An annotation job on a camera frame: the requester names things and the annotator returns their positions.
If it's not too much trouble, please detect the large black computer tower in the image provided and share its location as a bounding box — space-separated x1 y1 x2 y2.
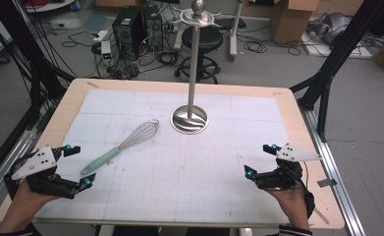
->
112 5 145 61

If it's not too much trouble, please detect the grey padded device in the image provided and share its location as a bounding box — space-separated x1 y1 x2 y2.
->
306 12 354 44

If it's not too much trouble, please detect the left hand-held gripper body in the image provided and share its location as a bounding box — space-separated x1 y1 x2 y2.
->
3 145 82 200

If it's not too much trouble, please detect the tall brown cardboard box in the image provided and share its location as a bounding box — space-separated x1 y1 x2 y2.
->
269 0 320 45

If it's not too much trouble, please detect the coiled black floor cable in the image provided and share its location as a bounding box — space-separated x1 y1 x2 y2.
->
243 33 302 57

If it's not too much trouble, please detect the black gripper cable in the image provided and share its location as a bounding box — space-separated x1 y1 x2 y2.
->
300 160 316 219

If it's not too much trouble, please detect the white metal stand leg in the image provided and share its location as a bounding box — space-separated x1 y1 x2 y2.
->
229 0 244 63

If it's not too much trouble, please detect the white grid mat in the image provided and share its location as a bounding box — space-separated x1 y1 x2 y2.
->
34 88 291 226

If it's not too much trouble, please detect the person's left hand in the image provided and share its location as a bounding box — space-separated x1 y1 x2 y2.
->
11 180 62 214

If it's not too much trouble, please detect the whisk with mint green handle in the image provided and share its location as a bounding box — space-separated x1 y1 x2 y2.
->
80 119 161 176

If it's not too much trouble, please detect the black round stool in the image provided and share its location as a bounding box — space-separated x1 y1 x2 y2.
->
174 25 225 86

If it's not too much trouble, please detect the slim black computer tower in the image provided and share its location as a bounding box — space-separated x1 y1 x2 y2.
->
141 4 165 52

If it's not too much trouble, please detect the round white table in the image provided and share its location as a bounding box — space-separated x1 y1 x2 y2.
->
25 0 78 14

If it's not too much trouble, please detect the small white power adapter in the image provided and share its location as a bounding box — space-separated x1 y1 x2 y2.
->
100 40 113 61

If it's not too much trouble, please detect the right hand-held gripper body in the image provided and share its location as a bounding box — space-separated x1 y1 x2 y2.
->
254 142 323 191

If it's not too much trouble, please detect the black metal frame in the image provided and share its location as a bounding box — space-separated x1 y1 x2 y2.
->
289 0 384 143
0 0 77 132

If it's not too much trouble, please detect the person's right hand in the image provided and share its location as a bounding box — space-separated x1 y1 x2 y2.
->
265 186 311 228

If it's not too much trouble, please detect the silver metal utensil stand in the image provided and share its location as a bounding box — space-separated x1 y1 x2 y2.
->
170 0 225 135

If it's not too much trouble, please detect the grey tape piece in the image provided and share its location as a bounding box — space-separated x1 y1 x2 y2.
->
316 178 338 189

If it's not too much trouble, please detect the white power strip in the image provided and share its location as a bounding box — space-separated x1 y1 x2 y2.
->
92 29 109 44

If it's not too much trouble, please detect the aluminium rail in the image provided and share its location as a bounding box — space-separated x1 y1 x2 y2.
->
0 103 50 215
298 105 366 236

